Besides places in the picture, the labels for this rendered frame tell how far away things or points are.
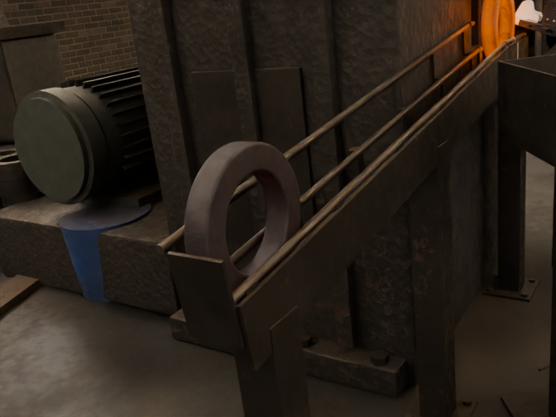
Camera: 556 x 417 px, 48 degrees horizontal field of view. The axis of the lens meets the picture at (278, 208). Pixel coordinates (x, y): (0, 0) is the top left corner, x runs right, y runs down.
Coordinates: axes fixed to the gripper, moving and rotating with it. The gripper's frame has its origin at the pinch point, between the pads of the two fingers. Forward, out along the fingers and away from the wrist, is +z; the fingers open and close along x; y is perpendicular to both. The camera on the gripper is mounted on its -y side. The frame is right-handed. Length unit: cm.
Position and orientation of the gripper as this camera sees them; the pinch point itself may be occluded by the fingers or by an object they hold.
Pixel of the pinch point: (507, 18)
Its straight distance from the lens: 179.2
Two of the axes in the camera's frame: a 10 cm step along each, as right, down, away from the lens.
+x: -5.4, 3.3, -7.7
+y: 1.5, -8.7, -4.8
